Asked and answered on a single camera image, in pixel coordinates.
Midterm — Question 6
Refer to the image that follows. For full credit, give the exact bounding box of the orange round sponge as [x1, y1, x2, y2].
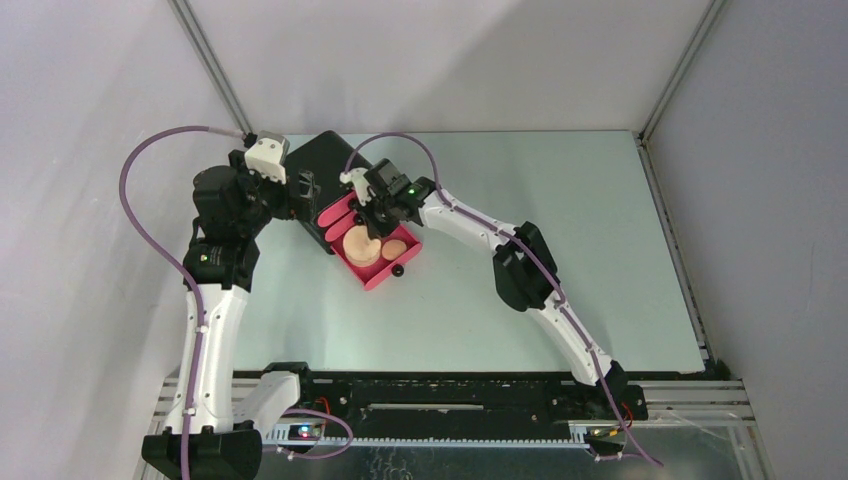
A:
[381, 239, 408, 262]

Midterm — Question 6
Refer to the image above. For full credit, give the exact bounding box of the large beige sponge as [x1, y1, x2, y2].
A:
[342, 225, 382, 268]

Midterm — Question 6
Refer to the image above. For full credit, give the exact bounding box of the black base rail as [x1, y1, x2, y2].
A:
[265, 362, 649, 443]

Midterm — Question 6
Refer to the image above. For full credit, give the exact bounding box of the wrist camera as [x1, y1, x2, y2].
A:
[245, 131, 289, 185]
[339, 167, 372, 206]

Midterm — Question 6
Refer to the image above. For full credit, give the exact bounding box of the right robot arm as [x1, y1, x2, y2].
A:
[340, 159, 628, 418]

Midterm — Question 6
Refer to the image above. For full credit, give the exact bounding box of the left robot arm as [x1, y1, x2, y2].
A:
[142, 146, 316, 479]

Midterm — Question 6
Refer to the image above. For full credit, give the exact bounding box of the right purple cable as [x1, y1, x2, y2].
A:
[341, 132, 664, 468]

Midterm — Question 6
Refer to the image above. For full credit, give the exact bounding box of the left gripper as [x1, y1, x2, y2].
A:
[229, 150, 318, 236]

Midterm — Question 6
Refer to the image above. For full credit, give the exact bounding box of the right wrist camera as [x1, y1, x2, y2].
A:
[339, 167, 372, 206]

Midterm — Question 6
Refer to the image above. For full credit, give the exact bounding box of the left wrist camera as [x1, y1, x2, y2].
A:
[245, 131, 289, 185]

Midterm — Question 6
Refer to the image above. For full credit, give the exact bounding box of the black pink drawer organizer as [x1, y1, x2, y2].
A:
[285, 130, 354, 255]

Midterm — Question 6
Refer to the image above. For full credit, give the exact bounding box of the pink bottom drawer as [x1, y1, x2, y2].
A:
[325, 220, 423, 291]

